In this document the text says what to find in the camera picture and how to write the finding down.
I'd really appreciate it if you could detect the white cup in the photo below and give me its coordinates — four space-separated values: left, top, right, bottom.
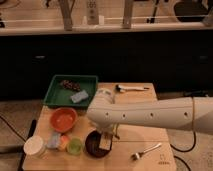
23 135 46 157

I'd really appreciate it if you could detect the small green cup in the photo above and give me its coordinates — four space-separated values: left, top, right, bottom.
66 138 82 155

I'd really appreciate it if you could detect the white eraser block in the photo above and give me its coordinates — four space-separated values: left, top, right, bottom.
99 134 111 150

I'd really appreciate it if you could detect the silver fork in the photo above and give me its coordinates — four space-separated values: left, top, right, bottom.
131 143 162 161

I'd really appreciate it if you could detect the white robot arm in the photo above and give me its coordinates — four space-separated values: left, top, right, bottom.
86 89 213 135

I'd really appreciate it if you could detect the dark purple bowl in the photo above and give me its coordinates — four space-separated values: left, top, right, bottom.
85 131 110 158

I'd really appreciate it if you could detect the blue sponge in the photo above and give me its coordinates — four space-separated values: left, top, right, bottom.
70 90 89 103

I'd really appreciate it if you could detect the wooden shelf rail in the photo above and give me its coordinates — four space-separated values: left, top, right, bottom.
0 17 213 36

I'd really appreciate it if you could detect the orange bowl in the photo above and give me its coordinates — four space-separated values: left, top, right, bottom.
50 107 78 133

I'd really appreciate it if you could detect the brown grape bunch toy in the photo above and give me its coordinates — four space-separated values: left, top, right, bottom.
60 80 81 92

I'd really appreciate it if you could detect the black cable on floor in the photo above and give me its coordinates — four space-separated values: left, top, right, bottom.
169 130 198 171

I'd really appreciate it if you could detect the orange yellow toy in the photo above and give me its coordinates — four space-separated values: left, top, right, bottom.
58 135 69 151

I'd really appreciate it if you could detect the green plastic tray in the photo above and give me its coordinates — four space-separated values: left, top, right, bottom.
43 75 98 109

